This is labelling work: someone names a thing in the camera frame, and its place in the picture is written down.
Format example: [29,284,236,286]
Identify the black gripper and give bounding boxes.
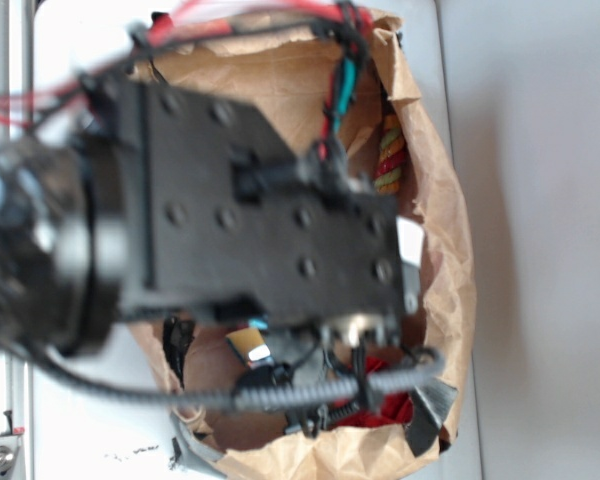
[85,74,405,331]

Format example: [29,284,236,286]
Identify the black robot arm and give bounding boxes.
[0,73,406,354]

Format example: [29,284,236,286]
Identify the brown paper bag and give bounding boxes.
[157,6,477,479]

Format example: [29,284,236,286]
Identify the red crumpled cloth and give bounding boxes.
[325,348,414,429]

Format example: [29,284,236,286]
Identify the multicolour twisted rope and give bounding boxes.
[372,113,407,195]

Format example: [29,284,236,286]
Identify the red wires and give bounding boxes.
[0,0,376,126]

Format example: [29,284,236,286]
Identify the aluminium frame rail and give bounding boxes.
[0,1,37,479]

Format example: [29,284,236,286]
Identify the black coiled cable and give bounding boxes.
[24,344,447,413]

